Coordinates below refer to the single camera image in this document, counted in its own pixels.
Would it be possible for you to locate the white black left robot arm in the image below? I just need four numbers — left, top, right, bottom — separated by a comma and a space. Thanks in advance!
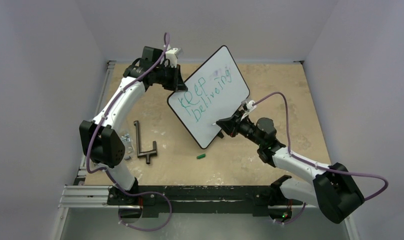
79, 45, 188, 205

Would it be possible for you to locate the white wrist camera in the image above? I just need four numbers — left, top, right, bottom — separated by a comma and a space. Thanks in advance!
165, 47, 183, 68
240, 99, 257, 121

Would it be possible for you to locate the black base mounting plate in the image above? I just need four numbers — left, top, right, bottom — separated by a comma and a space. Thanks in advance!
107, 185, 303, 218

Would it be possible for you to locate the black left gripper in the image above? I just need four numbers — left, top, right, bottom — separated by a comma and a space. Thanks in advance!
153, 63, 186, 92

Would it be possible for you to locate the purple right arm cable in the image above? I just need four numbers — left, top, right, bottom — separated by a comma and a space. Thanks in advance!
253, 91, 389, 226

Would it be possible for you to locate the green marker cap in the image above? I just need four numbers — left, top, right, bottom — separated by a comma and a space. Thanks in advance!
196, 153, 206, 160

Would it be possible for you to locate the aluminium frame rail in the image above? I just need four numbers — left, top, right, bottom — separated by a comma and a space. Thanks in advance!
58, 60, 116, 209

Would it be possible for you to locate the white whiteboard black frame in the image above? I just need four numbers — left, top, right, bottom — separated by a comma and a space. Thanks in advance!
167, 45, 250, 149

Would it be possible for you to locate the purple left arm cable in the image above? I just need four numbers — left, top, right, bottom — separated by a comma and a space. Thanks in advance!
85, 32, 173, 232

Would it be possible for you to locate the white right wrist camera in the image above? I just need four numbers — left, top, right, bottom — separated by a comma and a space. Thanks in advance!
240, 99, 257, 121

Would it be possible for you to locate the clear plastic screw box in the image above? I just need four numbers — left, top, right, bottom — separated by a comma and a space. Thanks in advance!
79, 132, 135, 171

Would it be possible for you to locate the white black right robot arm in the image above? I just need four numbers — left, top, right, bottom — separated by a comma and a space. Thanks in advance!
215, 110, 367, 224

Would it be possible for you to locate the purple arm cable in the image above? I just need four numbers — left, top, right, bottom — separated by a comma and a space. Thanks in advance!
85, 32, 173, 232
253, 91, 389, 226

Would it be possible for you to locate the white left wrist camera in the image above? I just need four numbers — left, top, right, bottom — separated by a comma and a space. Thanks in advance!
165, 47, 183, 68

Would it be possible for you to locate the dark metal T-handle tool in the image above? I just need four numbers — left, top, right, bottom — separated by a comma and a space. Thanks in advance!
133, 120, 159, 166

